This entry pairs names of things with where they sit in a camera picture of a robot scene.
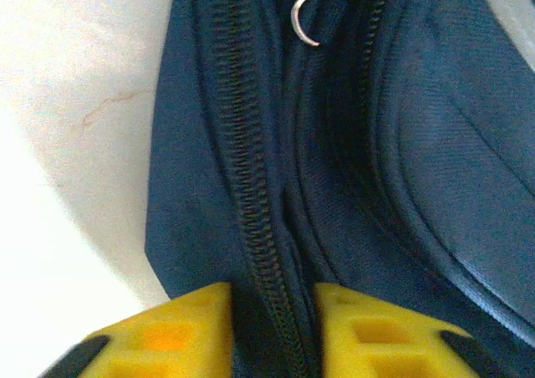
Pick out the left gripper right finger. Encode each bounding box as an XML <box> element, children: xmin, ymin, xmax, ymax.
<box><xmin>313</xmin><ymin>281</ymin><xmax>494</xmax><ymax>378</ymax></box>

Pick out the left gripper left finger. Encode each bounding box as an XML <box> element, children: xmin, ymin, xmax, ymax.
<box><xmin>41</xmin><ymin>281</ymin><xmax>233</xmax><ymax>378</ymax></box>

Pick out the navy blue backpack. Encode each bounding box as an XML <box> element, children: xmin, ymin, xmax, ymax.
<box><xmin>144</xmin><ymin>0</ymin><xmax>535</xmax><ymax>378</ymax></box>

